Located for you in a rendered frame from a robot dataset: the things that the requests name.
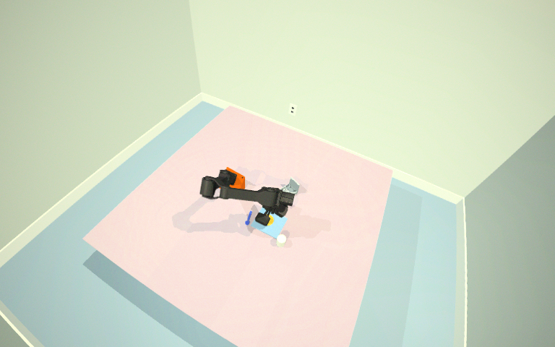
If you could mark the light blue flat mat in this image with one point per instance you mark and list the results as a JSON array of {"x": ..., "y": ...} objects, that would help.
[{"x": 273, "y": 230}]

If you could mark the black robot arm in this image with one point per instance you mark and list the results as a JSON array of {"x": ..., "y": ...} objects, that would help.
[{"x": 266, "y": 196}]

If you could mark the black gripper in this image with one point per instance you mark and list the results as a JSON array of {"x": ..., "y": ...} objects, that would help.
[{"x": 264, "y": 219}]

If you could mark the white dish rack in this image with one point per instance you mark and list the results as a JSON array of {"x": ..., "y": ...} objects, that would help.
[{"x": 292, "y": 187}]

